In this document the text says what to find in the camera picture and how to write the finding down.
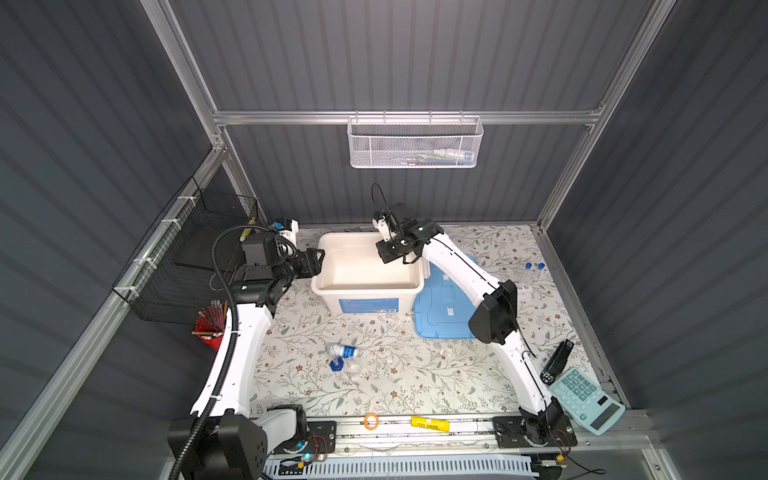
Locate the yellow label tag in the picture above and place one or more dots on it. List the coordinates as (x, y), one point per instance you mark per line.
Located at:
(431, 424)

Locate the teal calculator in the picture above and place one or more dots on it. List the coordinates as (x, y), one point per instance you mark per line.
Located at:
(586, 402)

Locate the red pencil cup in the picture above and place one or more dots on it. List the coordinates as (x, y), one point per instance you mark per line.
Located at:
(211, 324)

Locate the white plastic storage bin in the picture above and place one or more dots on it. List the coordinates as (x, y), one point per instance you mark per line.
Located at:
(354, 279)

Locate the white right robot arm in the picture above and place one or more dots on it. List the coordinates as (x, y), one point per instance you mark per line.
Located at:
(494, 321)

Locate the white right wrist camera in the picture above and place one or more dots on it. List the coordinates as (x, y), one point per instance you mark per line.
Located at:
(380, 221)

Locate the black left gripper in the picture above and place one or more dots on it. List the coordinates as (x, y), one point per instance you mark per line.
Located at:
(309, 265)

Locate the blue cap clear bottle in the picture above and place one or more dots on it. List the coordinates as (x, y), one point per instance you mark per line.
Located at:
(341, 351)

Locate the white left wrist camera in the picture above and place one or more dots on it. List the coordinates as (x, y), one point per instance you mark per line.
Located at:
(287, 227)

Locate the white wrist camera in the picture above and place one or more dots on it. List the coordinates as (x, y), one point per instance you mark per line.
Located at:
(380, 221)
(287, 227)

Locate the orange rubber band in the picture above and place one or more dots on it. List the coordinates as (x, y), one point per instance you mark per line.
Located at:
(371, 422)

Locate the blue plastic bin lid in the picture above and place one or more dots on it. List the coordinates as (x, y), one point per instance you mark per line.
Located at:
(442, 309)

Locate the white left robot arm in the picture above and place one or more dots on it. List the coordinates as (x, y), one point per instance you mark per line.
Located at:
(220, 439)

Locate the blue base graduated cylinder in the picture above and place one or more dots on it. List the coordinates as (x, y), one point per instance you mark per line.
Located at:
(350, 366)

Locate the white wire wall basket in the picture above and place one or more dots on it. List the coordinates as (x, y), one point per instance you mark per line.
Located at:
(414, 141)

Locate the black wire wall basket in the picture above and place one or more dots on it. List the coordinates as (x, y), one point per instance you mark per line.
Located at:
(173, 278)

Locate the black stapler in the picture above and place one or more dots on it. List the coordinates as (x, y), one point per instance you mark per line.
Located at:
(557, 362)

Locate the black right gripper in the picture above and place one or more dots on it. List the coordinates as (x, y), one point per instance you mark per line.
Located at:
(381, 247)

